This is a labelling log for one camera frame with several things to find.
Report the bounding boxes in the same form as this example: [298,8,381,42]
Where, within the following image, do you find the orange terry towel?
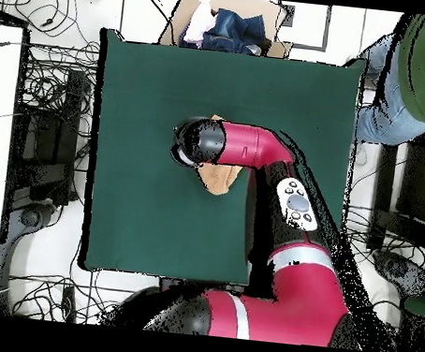
[194,113,250,198]

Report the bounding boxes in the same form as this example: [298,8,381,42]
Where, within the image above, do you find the dark green tablecloth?
[75,27,369,300]

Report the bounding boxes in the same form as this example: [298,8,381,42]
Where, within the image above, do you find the blue jeans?
[178,4,275,58]

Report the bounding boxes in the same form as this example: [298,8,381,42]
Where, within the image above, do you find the pink garment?
[183,0,220,47]

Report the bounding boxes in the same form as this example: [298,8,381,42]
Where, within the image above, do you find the black floor stand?
[7,64,87,207]

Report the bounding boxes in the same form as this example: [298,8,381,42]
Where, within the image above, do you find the cardboard box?
[158,0,298,60]

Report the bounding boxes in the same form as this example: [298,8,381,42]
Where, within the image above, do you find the grey stand base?
[8,199,58,236]
[369,248,425,301]

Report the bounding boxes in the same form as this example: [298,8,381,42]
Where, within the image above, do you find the black power strip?
[59,285,80,322]

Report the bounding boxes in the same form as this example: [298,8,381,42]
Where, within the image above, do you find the black furniture frame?
[366,132,425,256]

